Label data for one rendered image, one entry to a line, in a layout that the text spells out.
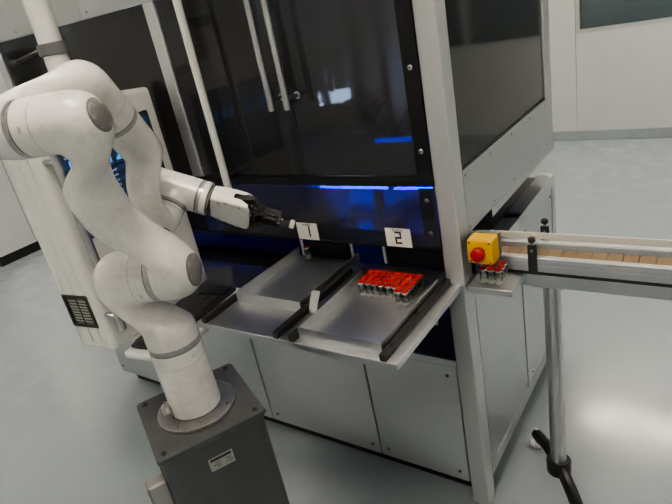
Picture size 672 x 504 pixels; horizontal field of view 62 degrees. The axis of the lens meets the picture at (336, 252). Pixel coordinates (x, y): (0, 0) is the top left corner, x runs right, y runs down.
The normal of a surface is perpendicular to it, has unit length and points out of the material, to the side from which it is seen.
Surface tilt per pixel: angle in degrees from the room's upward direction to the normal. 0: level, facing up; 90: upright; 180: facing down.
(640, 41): 90
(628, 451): 0
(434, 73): 90
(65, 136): 105
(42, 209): 90
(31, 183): 90
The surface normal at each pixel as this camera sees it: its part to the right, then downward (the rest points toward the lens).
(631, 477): -0.18, -0.90
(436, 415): -0.54, 0.43
